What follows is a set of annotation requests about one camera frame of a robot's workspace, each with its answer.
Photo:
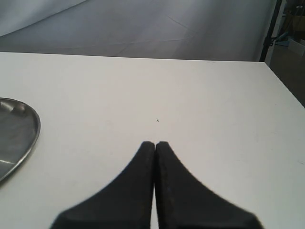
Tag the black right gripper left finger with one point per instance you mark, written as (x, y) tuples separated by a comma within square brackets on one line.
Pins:
[(125, 203)]

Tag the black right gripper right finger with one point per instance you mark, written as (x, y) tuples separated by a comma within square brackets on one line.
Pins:
[(183, 202)]

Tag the round stainless steel plate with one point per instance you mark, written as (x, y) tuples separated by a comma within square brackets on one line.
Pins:
[(20, 127)]

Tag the grey backdrop cloth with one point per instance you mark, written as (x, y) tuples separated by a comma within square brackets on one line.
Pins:
[(231, 30)]

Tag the white box in background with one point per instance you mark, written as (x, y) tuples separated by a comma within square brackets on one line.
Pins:
[(297, 47)]

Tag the black vertical frame pole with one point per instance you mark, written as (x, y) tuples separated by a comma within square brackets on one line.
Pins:
[(272, 33)]

